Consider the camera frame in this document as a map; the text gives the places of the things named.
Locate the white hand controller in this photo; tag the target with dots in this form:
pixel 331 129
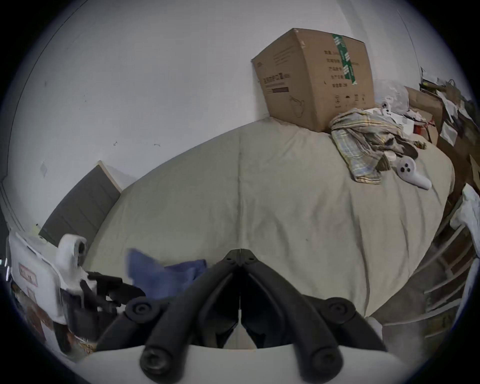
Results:
pixel 386 108
pixel 412 172

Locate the white slatted chair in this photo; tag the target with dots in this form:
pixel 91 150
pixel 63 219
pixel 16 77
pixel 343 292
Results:
pixel 442 270

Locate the plaid shirt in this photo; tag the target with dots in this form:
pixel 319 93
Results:
pixel 362 142

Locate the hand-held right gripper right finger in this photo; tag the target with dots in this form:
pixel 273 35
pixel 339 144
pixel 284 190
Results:
pixel 300 318

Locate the bed with beige sheet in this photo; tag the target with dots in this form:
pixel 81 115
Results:
pixel 285 210

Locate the dark blue shirt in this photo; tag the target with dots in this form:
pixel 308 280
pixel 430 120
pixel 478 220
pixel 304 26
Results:
pixel 161 279

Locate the clear plastic bag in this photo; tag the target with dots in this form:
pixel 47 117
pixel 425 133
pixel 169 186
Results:
pixel 392 93

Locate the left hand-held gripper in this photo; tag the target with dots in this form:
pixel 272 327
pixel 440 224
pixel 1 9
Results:
pixel 48 270

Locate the large brown cardboard carton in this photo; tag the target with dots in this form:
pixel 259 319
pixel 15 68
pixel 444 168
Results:
pixel 311 78

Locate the dark grey padded headboard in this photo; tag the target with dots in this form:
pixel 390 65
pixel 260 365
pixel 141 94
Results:
pixel 80 206

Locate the low brown carton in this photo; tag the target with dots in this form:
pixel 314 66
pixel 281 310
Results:
pixel 425 107

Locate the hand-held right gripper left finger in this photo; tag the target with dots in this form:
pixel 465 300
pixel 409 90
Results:
pixel 176 318

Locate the white cloth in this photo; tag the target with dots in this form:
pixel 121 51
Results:
pixel 468 213

